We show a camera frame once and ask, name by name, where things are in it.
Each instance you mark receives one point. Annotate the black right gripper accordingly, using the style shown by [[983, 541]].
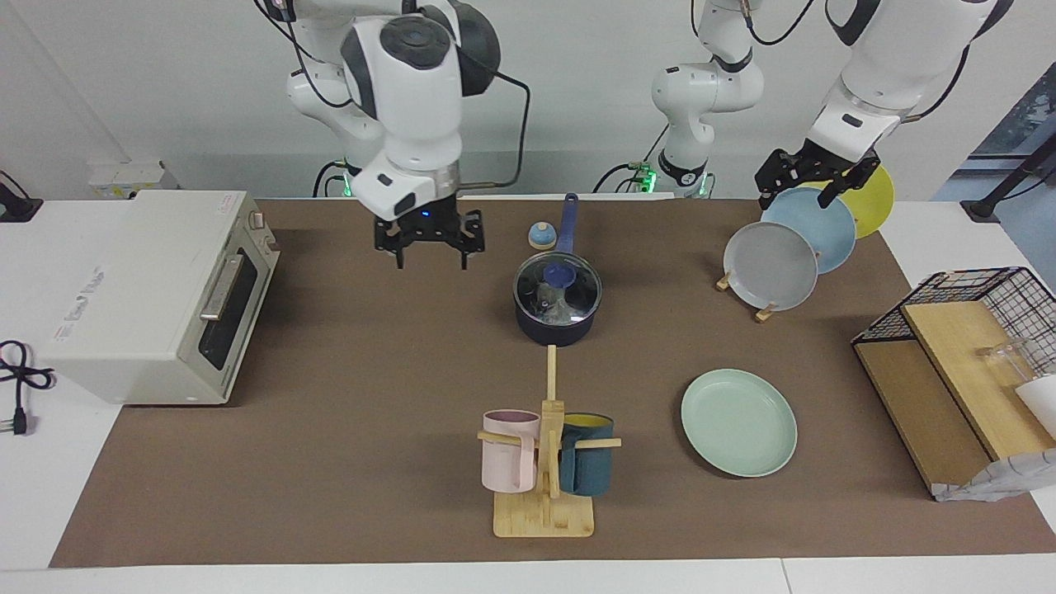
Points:
[[425, 223]]

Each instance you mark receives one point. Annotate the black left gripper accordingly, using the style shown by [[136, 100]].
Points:
[[821, 161]]

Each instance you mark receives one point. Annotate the glass pot lid blue knob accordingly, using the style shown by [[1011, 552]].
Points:
[[557, 276]]

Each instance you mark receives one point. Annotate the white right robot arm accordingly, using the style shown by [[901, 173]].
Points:
[[412, 91]]

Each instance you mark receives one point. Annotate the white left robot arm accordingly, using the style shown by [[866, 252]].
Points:
[[891, 58]]

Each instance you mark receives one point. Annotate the light blue plate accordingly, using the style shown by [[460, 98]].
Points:
[[825, 231]]

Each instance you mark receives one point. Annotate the yellow plate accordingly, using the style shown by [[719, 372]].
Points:
[[874, 202]]

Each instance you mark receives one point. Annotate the grey plate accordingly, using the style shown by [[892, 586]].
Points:
[[771, 268]]

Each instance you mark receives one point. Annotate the wooden plate rack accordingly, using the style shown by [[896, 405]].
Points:
[[765, 313]]

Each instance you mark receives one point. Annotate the pale green plate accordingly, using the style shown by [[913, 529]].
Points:
[[738, 422]]

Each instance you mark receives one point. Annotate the black stand base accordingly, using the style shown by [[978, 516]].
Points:
[[982, 208], [16, 206]]

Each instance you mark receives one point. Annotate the brown table mat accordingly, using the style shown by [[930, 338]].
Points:
[[371, 462]]

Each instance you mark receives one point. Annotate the pink mug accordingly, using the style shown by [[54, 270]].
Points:
[[507, 462]]

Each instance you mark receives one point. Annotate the clear glass cup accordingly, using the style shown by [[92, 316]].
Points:
[[1006, 363]]

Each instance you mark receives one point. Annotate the dark teal mug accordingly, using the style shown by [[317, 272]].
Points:
[[587, 466]]

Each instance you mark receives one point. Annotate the wooden mug tree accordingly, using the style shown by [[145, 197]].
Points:
[[544, 520]]

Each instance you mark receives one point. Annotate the white toaster oven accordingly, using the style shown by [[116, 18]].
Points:
[[132, 305]]

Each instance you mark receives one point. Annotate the white power strip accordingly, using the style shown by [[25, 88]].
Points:
[[124, 177]]

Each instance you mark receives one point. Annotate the white cup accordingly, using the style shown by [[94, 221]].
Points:
[[1041, 404]]

